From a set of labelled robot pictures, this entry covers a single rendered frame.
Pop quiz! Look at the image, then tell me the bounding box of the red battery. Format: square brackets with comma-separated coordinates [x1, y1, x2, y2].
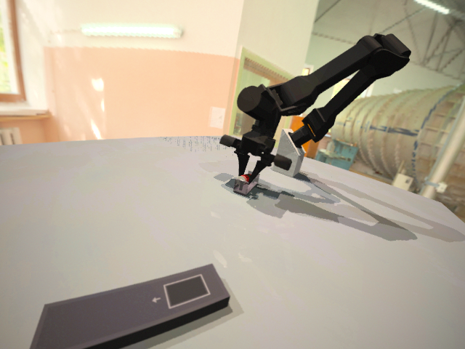
[237, 174, 251, 182]

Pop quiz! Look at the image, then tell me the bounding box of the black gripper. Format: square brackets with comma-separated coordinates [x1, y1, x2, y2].
[219, 121, 292, 184]

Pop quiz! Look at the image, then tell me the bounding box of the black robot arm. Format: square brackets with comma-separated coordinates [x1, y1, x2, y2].
[237, 33, 411, 156]

